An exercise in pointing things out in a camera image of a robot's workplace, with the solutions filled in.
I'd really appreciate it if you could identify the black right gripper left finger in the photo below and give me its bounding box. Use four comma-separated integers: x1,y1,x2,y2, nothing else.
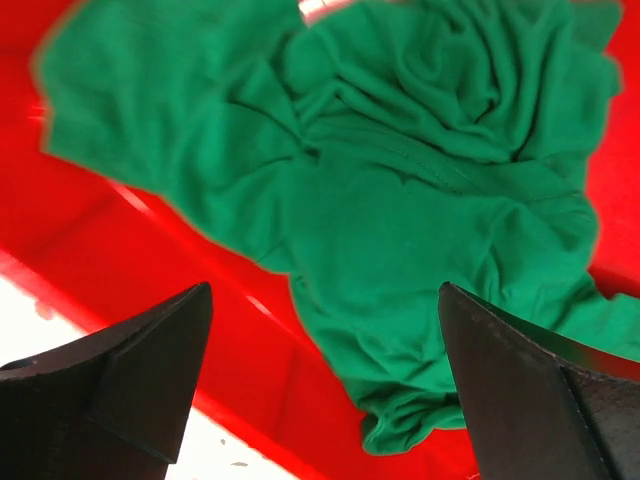
1,283,213,480

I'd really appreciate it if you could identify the red plastic bin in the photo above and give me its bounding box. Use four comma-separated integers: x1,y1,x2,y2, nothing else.
0,0,640,480

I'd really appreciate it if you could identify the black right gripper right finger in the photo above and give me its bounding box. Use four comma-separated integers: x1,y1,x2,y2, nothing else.
438,283,639,480

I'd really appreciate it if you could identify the green t shirt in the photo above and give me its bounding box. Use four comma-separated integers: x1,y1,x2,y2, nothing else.
37,1,639,455

